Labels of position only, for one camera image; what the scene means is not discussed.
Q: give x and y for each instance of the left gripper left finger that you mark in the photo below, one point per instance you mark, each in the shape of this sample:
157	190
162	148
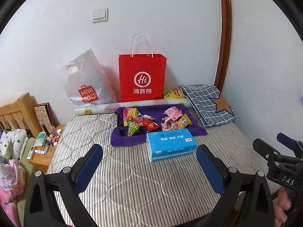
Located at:
42	208

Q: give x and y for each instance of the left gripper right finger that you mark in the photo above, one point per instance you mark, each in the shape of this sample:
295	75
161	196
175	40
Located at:
245	199

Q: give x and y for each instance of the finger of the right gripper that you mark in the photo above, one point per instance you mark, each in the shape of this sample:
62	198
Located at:
292	144
266	151

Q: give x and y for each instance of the lychee jelly snack packet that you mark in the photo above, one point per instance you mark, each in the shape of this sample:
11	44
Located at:
171	125

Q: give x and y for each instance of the green snack packet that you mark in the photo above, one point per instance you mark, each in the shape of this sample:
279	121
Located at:
133	127

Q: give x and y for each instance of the right hand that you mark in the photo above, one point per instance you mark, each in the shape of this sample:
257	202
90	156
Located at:
282	205

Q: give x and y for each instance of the pink clothing pile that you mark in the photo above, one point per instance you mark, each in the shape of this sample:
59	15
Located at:
13	180

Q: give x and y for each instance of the wooden nightstand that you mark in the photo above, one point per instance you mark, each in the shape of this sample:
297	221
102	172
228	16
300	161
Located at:
43	155

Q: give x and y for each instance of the white remote control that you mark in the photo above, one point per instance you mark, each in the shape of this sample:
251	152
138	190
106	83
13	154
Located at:
31	153

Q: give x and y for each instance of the green white box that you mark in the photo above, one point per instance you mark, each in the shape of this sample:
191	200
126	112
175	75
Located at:
40	140

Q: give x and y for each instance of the white floral pillow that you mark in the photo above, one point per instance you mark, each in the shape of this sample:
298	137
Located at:
13	143

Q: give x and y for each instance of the grey plaid star cloth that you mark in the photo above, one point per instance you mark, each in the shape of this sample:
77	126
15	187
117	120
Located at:
209	103

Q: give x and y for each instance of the patterned book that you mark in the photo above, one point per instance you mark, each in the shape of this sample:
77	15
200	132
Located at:
43	114

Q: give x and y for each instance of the wooden headboard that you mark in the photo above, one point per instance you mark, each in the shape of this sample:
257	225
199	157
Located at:
20	114

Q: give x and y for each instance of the blue tissue pack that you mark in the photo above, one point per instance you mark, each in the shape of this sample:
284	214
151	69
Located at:
169	144

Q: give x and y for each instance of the pink silver snack packet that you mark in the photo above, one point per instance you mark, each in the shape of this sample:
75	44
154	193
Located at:
172	114

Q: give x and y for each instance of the yellow chips bag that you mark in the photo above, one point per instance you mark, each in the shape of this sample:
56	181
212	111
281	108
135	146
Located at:
172	94

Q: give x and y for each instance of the pink yellow snack packet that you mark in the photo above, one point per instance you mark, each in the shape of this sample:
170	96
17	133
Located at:
132	114

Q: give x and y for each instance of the red snack packet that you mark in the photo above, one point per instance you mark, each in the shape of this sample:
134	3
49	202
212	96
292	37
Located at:
149	126

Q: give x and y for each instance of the white plastic Miniso bag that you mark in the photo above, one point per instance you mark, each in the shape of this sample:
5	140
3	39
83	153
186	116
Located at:
86	82

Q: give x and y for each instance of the red paper shopping bag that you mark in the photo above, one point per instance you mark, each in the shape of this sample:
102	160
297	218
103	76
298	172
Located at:
141	76

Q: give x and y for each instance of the brown wooden door frame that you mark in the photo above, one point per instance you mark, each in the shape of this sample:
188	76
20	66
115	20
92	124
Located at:
225	43

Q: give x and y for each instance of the white wall switch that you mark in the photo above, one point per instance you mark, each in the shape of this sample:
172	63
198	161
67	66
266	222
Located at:
99	16

